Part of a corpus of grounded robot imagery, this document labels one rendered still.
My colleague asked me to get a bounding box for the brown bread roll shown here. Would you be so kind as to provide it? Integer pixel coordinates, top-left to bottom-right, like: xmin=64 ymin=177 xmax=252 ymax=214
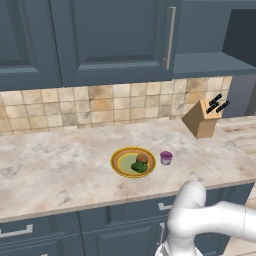
xmin=135 ymin=152 xmax=150 ymax=165

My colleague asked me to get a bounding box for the yellow rimmed round plate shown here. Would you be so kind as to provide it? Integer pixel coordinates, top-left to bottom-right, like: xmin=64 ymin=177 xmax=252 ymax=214
xmin=110 ymin=146 xmax=157 ymax=179

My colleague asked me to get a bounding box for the green avocado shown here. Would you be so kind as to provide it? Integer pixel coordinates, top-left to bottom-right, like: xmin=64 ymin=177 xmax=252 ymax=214
xmin=130 ymin=161 xmax=149 ymax=174

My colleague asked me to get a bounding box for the purple lidded jam jar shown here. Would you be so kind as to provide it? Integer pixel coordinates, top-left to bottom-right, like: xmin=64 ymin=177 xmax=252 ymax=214
xmin=159 ymin=150 xmax=174 ymax=166

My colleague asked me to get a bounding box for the blue-grey upper cabinet door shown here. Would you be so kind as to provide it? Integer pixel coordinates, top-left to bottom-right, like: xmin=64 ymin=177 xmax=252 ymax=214
xmin=49 ymin=0 xmax=183 ymax=88
xmin=0 ymin=0 xmax=63 ymax=92

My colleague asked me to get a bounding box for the blue-grey upper corner cabinet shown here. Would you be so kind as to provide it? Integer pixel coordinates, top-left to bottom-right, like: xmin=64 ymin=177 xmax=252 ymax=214
xmin=172 ymin=0 xmax=256 ymax=80

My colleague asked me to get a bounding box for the wooden knife block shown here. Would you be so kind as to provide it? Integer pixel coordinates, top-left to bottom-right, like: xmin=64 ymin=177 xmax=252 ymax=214
xmin=181 ymin=99 xmax=224 ymax=140

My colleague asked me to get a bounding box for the blue-grey drawer front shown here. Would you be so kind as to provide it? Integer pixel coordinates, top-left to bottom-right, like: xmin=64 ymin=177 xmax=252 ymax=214
xmin=77 ymin=194 xmax=178 ymax=233
xmin=0 ymin=211 xmax=82 ymax=246

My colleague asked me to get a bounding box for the black knife handle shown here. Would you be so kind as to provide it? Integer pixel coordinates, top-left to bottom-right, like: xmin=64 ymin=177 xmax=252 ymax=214
xmin=215 ymin=100 xmax=231 ymax=114
xmin=205 ymin=101 xmax=221 ymax=115
xmin=208 ymin=93 xmax=223 ymax=105

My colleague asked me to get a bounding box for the silver drawer handle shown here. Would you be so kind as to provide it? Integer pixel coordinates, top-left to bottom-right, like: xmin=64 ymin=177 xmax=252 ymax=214
xmin=157 ymin=201 xmax=174 ymax=212
xmin=0 ymin=223 xmax=35 ymax=239

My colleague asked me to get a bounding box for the silver upper cabinet door handle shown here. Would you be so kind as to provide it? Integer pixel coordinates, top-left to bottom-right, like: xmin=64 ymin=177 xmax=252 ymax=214
xmin=161 ymin=6 xmax=177 ymax=71

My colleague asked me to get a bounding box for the silver cabinet door handle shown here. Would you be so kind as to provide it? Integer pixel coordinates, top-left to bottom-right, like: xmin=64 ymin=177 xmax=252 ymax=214
xmin=161 ymin=6 xmax=177 ymax=71
xmin=158 ymin=222 xmax=167 ymax=247

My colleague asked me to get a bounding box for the silver lower cabinet door handle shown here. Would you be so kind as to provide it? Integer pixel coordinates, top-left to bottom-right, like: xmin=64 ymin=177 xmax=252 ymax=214
xmin=158 ymin=222 xmax=167 ymax=247

